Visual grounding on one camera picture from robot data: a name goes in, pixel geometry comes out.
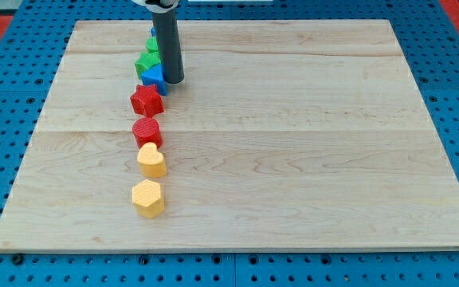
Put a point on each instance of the yellow hexagon block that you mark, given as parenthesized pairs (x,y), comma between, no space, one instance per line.
(148,199)

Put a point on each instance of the red cylinder block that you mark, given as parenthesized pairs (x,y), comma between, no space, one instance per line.
(146,130)

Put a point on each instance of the green star block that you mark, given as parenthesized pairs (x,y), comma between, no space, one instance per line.
(146,61)

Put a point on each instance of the wooden board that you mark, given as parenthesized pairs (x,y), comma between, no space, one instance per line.
(284,137)

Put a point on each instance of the yellow heart block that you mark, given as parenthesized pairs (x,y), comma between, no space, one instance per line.
(151,161)

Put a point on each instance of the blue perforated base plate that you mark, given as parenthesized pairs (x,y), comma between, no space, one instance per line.
(30,52)

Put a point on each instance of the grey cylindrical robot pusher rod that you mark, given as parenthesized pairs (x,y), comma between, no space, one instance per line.
(167,36)

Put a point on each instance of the red star block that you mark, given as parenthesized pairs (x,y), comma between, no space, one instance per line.
(146,101)

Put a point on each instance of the green cylinder block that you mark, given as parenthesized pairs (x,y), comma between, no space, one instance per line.
(152,45)

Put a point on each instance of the blue triangle block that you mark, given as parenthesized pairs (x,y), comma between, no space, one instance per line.
(154,76)

